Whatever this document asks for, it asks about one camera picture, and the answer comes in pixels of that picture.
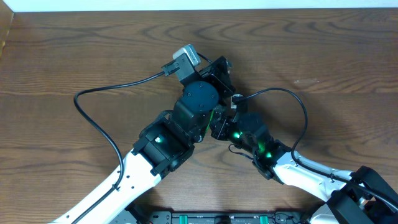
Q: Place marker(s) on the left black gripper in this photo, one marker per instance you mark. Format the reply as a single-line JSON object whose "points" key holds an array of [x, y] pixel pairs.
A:
{"points": [[219, 74]]}

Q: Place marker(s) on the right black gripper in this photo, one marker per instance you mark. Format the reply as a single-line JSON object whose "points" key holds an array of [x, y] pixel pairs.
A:
{"points": [[219, 128]]}

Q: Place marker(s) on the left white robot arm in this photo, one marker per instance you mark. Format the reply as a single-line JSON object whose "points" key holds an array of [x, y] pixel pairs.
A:
{"points": [[165, 144]]}

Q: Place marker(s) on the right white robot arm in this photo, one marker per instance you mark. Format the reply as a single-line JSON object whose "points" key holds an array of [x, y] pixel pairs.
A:
{"points": [[361, 196]]}

